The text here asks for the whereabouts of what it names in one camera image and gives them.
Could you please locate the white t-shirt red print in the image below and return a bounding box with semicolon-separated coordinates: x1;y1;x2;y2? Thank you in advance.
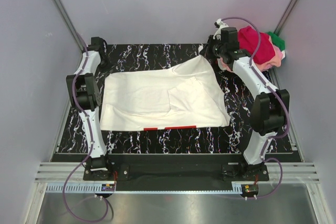
100;56;230;131

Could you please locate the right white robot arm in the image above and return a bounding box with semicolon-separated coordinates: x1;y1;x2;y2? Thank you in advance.
201;24;289;180

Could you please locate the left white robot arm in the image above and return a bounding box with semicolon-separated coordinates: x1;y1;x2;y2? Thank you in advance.
66;37;113;180

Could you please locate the magenta t-shirt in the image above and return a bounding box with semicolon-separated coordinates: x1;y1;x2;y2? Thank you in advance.
238;26;274;64

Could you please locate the pink t-shirt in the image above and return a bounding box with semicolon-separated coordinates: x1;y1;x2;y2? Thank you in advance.
217;43;284;72

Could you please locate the green t-shirt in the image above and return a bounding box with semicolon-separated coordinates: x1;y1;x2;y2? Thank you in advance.
266;31;286;51

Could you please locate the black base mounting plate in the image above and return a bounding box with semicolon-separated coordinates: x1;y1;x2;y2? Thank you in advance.
83;154;269;182

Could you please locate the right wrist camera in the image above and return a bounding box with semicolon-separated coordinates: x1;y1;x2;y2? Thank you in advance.
213;19;239;47

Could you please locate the left aluminium corner post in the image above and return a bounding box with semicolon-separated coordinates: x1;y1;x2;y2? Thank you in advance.
52;0;83;51

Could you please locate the aluminium corner post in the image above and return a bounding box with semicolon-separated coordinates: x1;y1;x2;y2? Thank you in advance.
52;0;83;51
274;0;299;36

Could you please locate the right aluminium corner post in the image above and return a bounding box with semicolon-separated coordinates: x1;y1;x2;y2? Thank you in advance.
274;0;299;36

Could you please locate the aluminium rail profile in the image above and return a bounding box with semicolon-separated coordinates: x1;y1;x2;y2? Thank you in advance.
35;162;320;184

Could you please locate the grey slotted cable duct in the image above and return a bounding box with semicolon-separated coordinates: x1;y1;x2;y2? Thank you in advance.
46;183;243;195

